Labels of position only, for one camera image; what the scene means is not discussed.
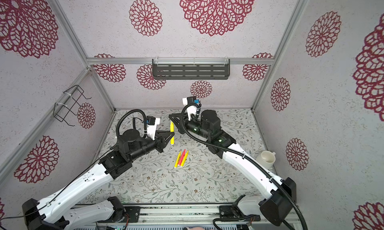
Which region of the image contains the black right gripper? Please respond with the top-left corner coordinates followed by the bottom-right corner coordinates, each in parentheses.
top-left (171, 113), bottom-right (213, 143)

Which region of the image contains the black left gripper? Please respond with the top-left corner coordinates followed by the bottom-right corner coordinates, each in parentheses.
top-left (129, 130), bottom-right (175, 162)

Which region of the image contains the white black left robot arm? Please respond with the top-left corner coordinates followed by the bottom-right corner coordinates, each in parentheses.
top-left (22, 129), bottom-right (174, 230)

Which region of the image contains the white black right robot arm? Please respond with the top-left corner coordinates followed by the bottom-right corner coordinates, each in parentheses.
top-left (169, 110), bottom-right (296, 229)

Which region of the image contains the pink highlighter pen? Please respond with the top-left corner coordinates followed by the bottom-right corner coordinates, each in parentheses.
top-left (177, 150), bottom-right (186, 166)

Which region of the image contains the yellow highlighter left of pile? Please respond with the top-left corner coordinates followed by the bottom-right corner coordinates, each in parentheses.
top-left (174, 151), bottom-right (183, 168)

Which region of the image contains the yellow highlighter of pile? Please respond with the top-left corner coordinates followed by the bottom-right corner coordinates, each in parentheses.
top-left (181, 151), bottom-right (189, 167)
top-left (174, 151), bottom-right (183, 168)

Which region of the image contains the yellow highlighter right of pile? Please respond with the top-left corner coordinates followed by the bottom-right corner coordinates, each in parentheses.
top-left (181, 151), bottom-right (189, 167)

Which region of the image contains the white mug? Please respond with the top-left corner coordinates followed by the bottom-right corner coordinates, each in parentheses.
top-left (256, 151), bottom-right (276, 169)

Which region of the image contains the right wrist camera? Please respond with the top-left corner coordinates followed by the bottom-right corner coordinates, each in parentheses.
top-left (183, 96), bottom-right (202, 121)

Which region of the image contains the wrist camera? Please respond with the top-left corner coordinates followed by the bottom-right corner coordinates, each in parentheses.
top-left (183, 96), bottom-right (202, 121)
top-left (147, 116), bottom-right (161, 140)

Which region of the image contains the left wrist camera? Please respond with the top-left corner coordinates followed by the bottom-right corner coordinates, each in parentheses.
top-left (147, 116), bottom-right (161, 140)

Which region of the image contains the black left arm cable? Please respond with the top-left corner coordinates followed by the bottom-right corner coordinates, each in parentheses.
top-left (0, 109), bottom-right (148, 222)

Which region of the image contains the dark grey wall shelf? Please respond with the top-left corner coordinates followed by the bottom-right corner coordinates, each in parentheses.
top-left (152, 59), bottom-right (231, 80)

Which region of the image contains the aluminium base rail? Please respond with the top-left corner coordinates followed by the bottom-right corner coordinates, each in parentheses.
top-left (79, 203), bottom-right (288, 230)

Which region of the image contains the black wire wall basket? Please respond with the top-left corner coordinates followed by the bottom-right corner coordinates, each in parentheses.
top-left (53, 85), bottom-right (91, 127)

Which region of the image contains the black corrugated right cable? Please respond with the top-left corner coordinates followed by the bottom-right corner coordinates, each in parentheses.
top-left (179, 103), bottom-right (309, 230)

